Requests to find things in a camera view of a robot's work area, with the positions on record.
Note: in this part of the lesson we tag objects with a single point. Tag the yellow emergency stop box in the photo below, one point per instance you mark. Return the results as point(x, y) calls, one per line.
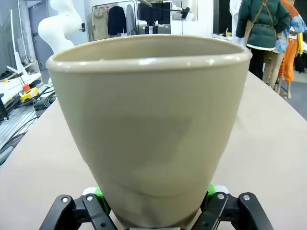
point(28, 94)

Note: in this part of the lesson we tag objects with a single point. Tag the dark hanging clothes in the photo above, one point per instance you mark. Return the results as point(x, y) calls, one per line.
point(153, 12)

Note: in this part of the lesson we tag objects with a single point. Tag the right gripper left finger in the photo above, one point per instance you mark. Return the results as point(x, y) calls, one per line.
point(91, 210)

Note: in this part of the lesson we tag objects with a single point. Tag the black hanging jacket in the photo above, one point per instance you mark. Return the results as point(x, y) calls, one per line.
point(117, 21)

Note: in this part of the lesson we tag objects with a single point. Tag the white hanging coat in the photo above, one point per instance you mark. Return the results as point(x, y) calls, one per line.
point(233, 19)

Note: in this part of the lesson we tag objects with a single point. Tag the lamp on stand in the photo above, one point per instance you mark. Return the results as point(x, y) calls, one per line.
point(188, 14)

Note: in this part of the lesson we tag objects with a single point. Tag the mannequin with bare legs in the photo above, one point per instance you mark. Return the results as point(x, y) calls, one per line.
point(273, 67)

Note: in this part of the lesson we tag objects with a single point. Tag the grey door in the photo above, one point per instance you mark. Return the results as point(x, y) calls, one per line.
point(34, 48)

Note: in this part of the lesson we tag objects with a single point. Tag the beige hanging coat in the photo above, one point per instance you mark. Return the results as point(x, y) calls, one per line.
point(98, 24)

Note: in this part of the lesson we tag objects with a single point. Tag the white shelf unit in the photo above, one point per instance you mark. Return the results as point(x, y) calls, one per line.
point(14, 83)

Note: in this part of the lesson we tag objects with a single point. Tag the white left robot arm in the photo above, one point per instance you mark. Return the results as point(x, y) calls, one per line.
point(60, 28)

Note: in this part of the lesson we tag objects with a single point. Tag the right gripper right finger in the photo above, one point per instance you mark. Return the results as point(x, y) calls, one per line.
point(230, 210)

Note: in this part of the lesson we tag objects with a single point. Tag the pale beige plastic cup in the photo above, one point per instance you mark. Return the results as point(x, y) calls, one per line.
point(148, 107)

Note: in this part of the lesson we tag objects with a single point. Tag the mannequin in green jacket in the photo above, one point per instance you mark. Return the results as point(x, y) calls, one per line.
point(259, 24)

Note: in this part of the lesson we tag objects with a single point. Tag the grey hanging garment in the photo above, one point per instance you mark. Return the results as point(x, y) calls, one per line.
point(131, 20)

